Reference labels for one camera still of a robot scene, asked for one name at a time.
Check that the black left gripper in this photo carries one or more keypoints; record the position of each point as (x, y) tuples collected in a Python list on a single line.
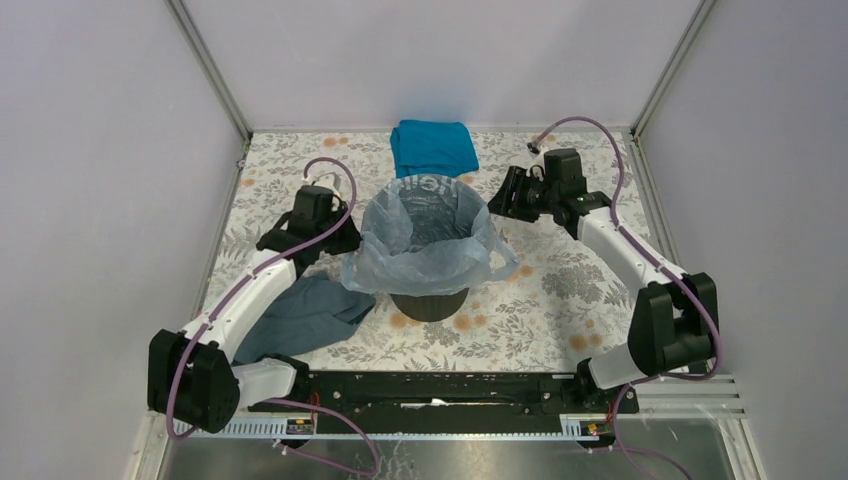
[(349, 240)]

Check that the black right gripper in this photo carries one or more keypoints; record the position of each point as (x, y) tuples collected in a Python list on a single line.
[(514, 181)]

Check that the black plastic trash bin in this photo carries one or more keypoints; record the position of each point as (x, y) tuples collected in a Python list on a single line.
[(430, 305)]

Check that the light blue plastic trash bag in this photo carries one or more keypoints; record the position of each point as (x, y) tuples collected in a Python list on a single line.
[(366, 270)]

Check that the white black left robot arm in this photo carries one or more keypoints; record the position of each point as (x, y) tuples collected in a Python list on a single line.
[(193, 374)]

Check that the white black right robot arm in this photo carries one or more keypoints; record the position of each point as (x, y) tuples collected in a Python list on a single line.
[(674, 321)]

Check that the bright blue folded cloth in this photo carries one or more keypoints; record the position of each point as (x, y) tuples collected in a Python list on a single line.
[(423, 147)]

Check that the grey blue crumpled cloth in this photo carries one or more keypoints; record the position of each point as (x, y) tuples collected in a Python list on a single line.
[(315, 312)]

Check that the floral patterned table mat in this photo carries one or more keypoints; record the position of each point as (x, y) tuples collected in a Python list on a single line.
[(562, 305)]

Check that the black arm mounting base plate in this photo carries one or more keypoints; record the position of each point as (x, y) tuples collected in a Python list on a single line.
[(387, 398)]

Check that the white slotted cable duct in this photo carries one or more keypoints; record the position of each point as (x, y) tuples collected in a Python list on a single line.
[(304, 427)]

